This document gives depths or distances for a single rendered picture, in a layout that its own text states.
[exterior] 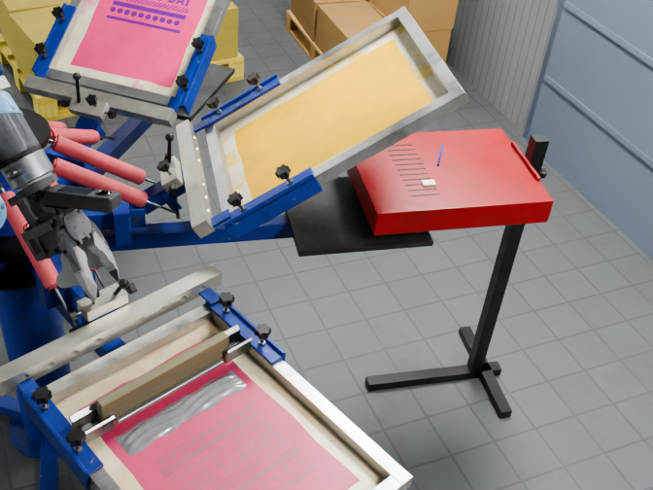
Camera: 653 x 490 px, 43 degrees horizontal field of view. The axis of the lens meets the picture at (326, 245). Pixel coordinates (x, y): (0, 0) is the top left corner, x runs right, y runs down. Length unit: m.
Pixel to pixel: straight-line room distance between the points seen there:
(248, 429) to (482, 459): 1.47
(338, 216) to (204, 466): 1.09
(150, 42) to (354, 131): 1.03
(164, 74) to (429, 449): 1.76
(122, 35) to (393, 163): 1.14
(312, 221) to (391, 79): 0.55
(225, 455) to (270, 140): 1.06
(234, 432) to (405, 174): 1.11
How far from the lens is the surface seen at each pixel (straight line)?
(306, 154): 2.52
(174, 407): 2.18
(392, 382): 3.52
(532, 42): 5.28
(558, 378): 3.79
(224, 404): 2.19
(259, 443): 2.11
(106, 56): 3.23
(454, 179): 2.81
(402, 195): 2.68
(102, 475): 2.04
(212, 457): 2.09
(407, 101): 2.49
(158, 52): 3.18
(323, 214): 2.81
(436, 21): 5.53
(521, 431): 3.54
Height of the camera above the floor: 2.63
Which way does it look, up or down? 39 degrees down
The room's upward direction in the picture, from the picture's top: 6 degrees clockwise
